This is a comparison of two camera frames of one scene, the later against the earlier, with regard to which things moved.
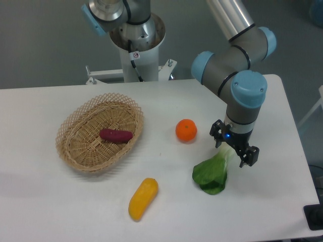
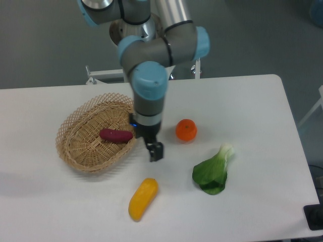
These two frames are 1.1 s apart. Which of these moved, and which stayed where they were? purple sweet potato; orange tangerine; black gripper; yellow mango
Moved: black gripper
Stayed: purple sweet potato; orange tangerine; yellow mango
